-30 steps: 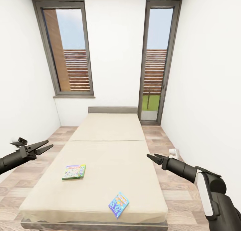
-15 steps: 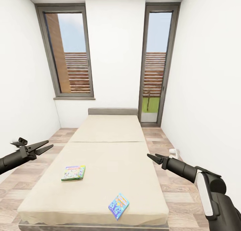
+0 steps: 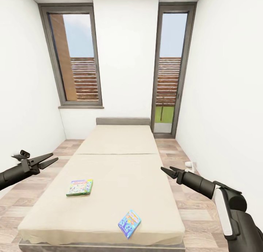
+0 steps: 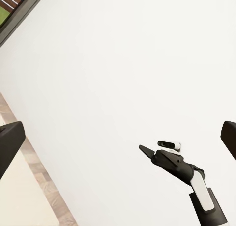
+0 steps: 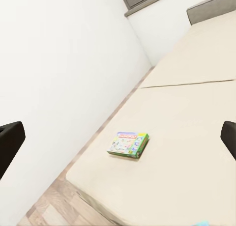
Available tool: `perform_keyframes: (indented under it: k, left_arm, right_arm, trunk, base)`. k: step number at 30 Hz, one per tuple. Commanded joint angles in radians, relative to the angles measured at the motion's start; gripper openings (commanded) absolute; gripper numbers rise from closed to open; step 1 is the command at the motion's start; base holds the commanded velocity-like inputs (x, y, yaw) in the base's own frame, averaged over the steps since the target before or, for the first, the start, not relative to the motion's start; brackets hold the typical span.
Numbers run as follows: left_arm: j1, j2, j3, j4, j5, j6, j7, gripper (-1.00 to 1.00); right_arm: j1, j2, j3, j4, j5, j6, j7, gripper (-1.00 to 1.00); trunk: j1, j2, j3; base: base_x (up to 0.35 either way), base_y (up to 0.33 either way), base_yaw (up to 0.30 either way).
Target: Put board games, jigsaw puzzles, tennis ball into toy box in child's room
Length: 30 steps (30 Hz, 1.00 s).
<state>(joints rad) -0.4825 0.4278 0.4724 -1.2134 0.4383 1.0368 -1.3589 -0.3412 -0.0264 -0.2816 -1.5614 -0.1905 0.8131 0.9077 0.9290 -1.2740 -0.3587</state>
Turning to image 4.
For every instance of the door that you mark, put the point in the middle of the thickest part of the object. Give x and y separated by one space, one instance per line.
12 14

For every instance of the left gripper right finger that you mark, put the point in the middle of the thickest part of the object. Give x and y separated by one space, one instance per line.
228 136

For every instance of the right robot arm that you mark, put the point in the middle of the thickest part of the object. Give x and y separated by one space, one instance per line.
204 201

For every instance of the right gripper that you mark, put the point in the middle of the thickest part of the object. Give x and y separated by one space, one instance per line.
170 162

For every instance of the bed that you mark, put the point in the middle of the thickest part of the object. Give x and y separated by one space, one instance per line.
22 201

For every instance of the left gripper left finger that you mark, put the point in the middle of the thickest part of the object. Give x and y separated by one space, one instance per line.
12 136

